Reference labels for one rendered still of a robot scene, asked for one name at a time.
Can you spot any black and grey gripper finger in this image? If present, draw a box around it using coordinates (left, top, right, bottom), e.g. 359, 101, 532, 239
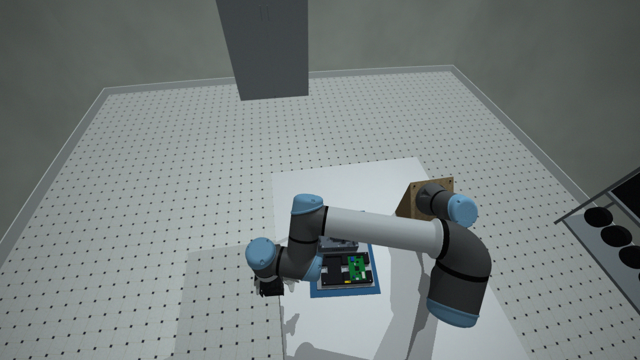
283, 277, 300, 293
254, 275, 260, 295

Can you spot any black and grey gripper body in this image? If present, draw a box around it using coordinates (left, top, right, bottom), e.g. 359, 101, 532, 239
259, 276, 284, 298

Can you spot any green circuit board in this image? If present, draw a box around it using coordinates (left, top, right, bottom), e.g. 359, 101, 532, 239
347, 255, 367, 281

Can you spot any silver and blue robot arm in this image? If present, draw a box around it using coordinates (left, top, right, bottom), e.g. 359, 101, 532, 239
245, 182, 492, 328

